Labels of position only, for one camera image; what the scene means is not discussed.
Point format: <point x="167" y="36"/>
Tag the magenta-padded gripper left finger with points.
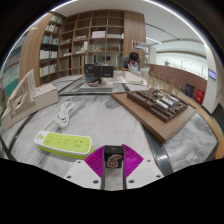
<point x="83" y="175"/>

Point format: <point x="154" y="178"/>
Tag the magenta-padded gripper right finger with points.
<point x="143" y="173"/>

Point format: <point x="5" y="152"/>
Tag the black charger block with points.
<point x="114" y="156"/>

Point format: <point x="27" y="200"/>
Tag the green and white power strip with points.
<point x="65" y="144"/>

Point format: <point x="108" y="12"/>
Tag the brown building model on wooden board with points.
<point x="156" y="118"/>

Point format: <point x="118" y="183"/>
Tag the white architectural model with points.
<point x="43" y="96"/>

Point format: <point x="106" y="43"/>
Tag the grey base board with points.
<point x="105" y="86"/>

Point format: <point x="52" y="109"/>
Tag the dark bin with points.
<point x="189" y="90"/>

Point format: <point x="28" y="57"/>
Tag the small white paper model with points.
<point x="131" y="78"/>

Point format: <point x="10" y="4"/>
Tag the person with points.
<point x="131" y="63"/>

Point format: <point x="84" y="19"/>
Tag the bookshelf with teal books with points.
<point x="11" y="73"/>

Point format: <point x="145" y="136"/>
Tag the dark bookshelf with pale books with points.
<point x="50" y="50"/>

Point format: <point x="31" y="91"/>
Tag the wooden shelf unit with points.
<point x="96" y="36"/>

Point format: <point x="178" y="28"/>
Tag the curved ceiling light strip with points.
<point x="180" y="17"/>

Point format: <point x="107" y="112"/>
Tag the wall monitor screen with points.
<point x="212" y="74"/>

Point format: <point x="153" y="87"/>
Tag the wall poster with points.
<point x="139" y="45"/>

